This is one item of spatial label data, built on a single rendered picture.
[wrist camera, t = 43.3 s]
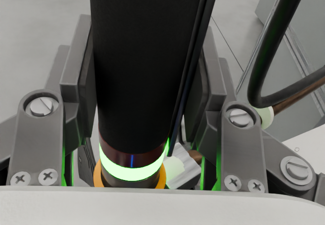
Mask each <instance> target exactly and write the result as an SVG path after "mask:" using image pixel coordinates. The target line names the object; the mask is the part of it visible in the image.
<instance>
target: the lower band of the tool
mask: <svg viewBox="0 0 325 225"><path fill-rule="evenodd" d="M93 181H94V186H95V187H104V185H103V183H102V180H101V159H99V160H98V162H97V164H96V166H95V169H94V175H93ZM165 183H166V171H165V167H164V164H163V163H162V166H161V170H160V178H159V182H158V184H157V186H156V188H155V189H164V187H165Z"/></svg>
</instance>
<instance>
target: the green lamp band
mask: <svg viewBox="0 0 325 225"><path fill-rule="evenodd" d="M99 146H100V145H99ZM164 153H165V150H164V152H163V154H162V155H161V157H160V158H159V159H158V160H157V161H156V162H154V163H153V164H151V165H149V166H146V167H143V168H136V169H131V168H124V167H121V166H118V165H116V164H114V163H112V162H111V161H110V160H108V159H107V158H106V156H105V155H104V153H103V152H102V150H101V147H100V158H101V161H102V164H103V165H104V167H105V169H106V170H107V171H108V172H109V173H111V174H112V175H113V176H115V177H117V178H120V179H123V180H142V179H144V178H147V177H149V176H151V175H152V174H153V173H155V172H156V171H157V170H158V168H159V167H160V165H161V164H162V161H163V157H164Z"/></svg>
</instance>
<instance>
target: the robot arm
mask: <svg viewBox="0 0 325 225"><path fill-rule="evenodd" d="M96 105H97V95H96V81H95V67H94V53H93V39H92V25H91V15H86V14H80V15H79V18H78V21H77V25H76V27H75V31H74V35H73V38H72V42H71V45H58V48H57V50H56V53H55V56H54V59H53V62H52V65H51V68H50V71H49V74H48V76H47V79H46V82H45V85H44V89H39V90H34V91H31V92H29V93H28V94H26V95H25V96H24V97H23V98H22V99H21V100H20V102H19V105H18V110H17V114H15V115H13V116H11V117H9V118H7V119H6V120H4V121H2V122H0V225H325V174H324V173H322V172H321V173H320V174H317V173H315V172H314V169H313V168H312V166H311V165H310V164H309V163H308V162H307V161H306V160H305V159H304V158H302V157H301V156H300V155H298V154H297V153H295V152H294V151H293V150H291V149H290V148H288V147H287V146H286V145H284V144H283V143H281V142H280V141H278V140H277V139H276V138H274V137H273V136H272V135H270V134H269V133H267V132H266V131H265V130H263V129H262V128H261V119H260V116H259V114H258V112H257V111H256V110H255V109H254V108H253V107H252V106H250V105H249V104H247V103H244V102H240V101H238V100H237V97H236V92H235V88H234V84H233V81H232V77H231V73H230V70H229V66H228V62H227V59H226V58H220V57H218V53H217V49H216V45H215V41H214V36H213V32H212V28H211V26H208V29H207V32H206V36H205V40H204V43H203V47H202V50H201V54H200V57H199V61H198V64H197V67H196V71H195V74H194V78H193V81H192V86H191V89H190V93H189V96H188V99H187V103H186V107H185V110H184V123H185V134H186V141H187V142H190V143H191V150H196V151H198V152H199V153H200V154H201V155H202V156H203V157H202V167H201V184H200V190H178V189H146V188H110V187H74V152H73V151H74V150H75V149H77V148H78V147H80V146H81V145H85V142H86V137H88V138H91V135H92V129H93V123H94V117H95V111H96Z"/></svg>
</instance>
